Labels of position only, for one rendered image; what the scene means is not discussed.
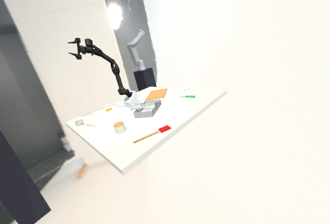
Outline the red spatula with wooden handle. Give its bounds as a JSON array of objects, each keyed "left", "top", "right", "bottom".
[{"left": 134, "top": 125, "right": 171, "bottom": 143}]

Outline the cream cylinder with orange lid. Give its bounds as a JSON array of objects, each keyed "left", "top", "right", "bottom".
[{"left": 114, "top": 121, "right": 126, "bottom": 134}]

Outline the pale yellow wooden board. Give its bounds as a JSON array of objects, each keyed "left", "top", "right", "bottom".
[{"left": 146, "top": 88, "right": 167, "bottom": 100}]

